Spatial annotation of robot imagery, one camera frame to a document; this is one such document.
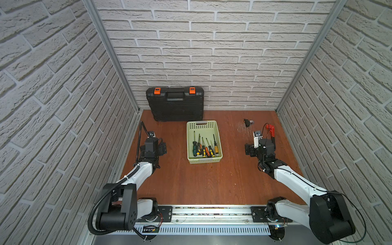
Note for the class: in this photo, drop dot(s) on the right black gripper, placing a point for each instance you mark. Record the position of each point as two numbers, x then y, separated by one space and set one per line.
252 148

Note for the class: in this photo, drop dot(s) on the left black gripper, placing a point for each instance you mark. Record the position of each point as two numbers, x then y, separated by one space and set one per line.
162 148

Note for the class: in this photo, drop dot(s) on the green black screwdriver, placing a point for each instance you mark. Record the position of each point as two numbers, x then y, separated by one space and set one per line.
195 146

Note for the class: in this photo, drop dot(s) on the yellow handle black screwdriver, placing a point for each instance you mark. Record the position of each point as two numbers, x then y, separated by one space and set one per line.
216 150

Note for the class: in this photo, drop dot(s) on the black yellow short screwdriver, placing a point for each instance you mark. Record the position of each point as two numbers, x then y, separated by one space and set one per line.
203 149

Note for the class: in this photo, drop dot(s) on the black yellow slanted screwdriver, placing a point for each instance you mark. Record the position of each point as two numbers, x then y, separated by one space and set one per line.
205 145

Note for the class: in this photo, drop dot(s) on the black yellow button screwdriver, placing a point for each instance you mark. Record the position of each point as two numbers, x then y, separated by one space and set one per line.
211 151

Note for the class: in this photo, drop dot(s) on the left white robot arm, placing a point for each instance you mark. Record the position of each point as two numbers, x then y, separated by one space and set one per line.
119 208

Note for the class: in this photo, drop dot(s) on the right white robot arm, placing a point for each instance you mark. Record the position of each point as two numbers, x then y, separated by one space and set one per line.
325 212

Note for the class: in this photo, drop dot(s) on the light green plastic bin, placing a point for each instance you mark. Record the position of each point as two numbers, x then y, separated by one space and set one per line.
206 129

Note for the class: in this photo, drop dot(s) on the red pipe wrench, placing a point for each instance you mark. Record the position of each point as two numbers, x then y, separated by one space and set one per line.
271 130

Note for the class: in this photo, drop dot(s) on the small black metal part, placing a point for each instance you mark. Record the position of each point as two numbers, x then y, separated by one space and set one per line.
248 123

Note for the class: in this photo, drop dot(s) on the black plastic tool case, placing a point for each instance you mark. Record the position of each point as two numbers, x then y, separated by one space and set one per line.
176 103

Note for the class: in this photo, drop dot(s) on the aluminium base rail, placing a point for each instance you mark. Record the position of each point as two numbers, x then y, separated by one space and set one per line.
211 220

